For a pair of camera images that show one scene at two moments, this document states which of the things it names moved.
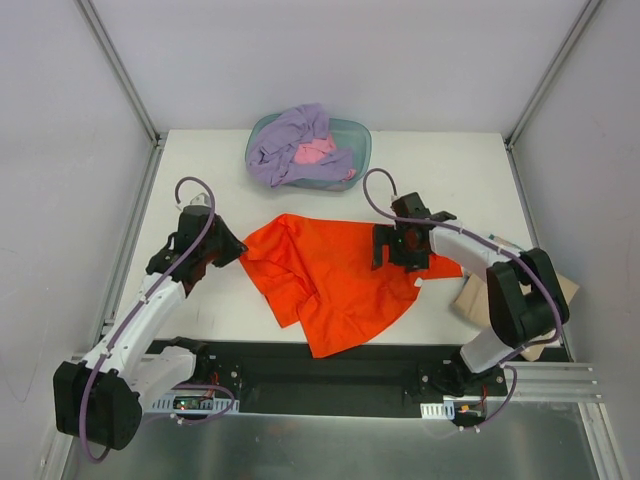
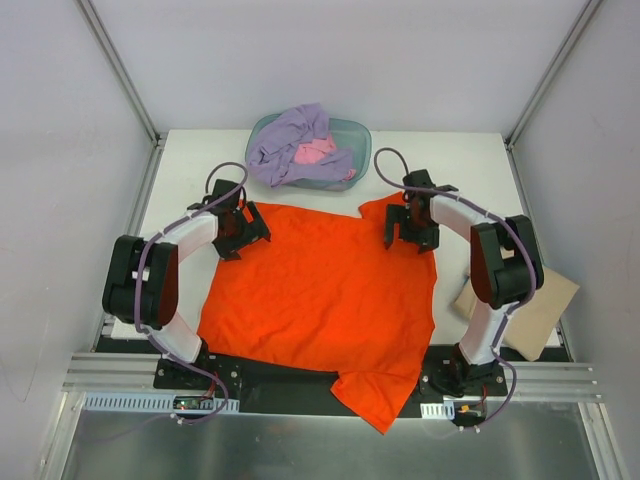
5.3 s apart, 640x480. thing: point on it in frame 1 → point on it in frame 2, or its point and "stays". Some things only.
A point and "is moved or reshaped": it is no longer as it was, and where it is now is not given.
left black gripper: (220, 245) → (245, 232)
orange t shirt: (319, 272) is moved or reshaped
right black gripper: (381, 246) → (412, 234)
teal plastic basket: (348, 135) stays
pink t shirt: (311, 151) stays
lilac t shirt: (271, 153) stays
